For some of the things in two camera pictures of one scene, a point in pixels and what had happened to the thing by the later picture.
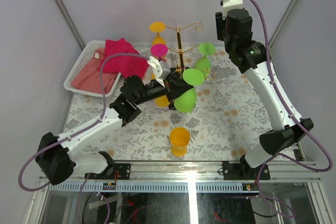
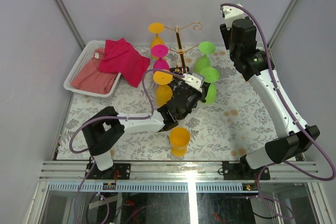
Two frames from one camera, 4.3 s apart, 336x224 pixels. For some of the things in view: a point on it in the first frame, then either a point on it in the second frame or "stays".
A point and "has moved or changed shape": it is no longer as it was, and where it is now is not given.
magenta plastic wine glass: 159,50 stays
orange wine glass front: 179,137 stays
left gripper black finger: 177,85 to 205,89
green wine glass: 203,63 stays
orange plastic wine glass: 158,27 stays
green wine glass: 186,103 has moved or changed shape
